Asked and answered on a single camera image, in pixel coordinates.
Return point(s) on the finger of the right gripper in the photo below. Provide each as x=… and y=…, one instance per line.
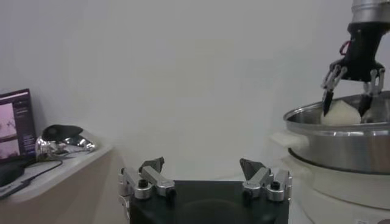
x=330, y=85
x=365, y=103

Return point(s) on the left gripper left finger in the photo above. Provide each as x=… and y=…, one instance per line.
x=158, y=182

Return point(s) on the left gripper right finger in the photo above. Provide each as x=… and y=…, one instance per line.
x=259, y=179

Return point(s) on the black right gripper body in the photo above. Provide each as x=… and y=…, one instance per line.
x=362, y=54

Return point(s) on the white steamed baozi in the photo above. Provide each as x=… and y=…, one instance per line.
x=341, y=114

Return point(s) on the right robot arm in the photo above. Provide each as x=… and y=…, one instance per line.
x=370, y=10

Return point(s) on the stainless steel steamer basket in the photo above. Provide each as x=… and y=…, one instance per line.
x=335, y=149

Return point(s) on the cream electric cooker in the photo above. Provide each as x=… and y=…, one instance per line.
x=335, y=191

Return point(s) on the white side desk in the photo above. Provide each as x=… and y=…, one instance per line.
x=76, y=188

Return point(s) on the chrome and black headset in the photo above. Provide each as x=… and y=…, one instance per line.
x=61, y=137

